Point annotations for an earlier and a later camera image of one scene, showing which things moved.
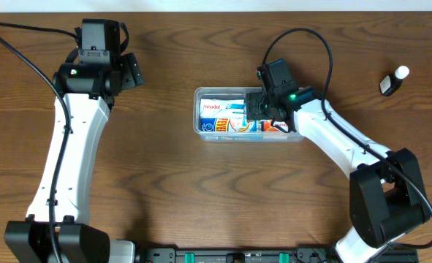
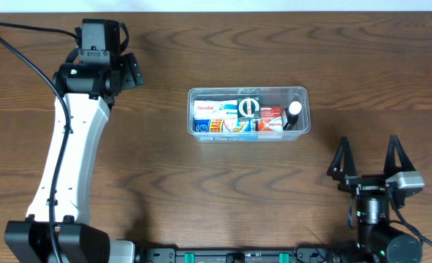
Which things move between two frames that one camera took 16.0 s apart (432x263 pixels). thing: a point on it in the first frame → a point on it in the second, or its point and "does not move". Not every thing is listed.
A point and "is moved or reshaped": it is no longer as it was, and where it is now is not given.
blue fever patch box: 229,125 does not move
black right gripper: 254,105 → 362,187
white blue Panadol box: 222,108 is moved or reshaped
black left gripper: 119,81 does not move
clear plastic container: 219,114 does not move
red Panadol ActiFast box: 267,126 does not move
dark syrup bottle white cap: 389,84 is moved or reshaped
